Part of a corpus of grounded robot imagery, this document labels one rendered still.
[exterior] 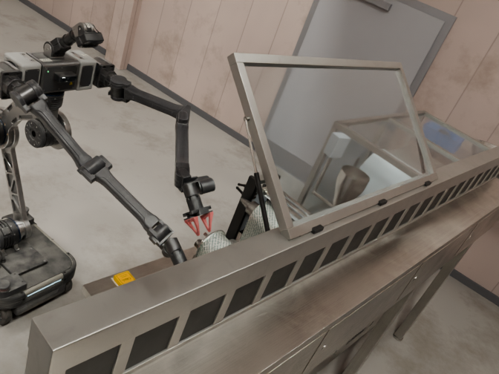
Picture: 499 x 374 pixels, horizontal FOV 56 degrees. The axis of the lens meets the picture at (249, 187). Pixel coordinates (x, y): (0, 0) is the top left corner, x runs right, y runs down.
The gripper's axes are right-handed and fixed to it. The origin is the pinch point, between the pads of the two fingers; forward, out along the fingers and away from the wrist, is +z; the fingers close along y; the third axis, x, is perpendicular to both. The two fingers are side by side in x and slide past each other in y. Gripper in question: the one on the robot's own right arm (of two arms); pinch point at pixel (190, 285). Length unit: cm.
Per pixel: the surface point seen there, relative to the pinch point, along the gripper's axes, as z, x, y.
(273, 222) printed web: -7.3, 30.8, -26.1
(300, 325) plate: 27, 56, 12
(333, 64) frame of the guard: -47, 79, -39
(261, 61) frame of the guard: -48, 80, 2
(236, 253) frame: 1, 67, 32
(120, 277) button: -16.1, -26.4, 11.7
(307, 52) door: -176, -75, -311
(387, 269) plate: 28, 56, -44
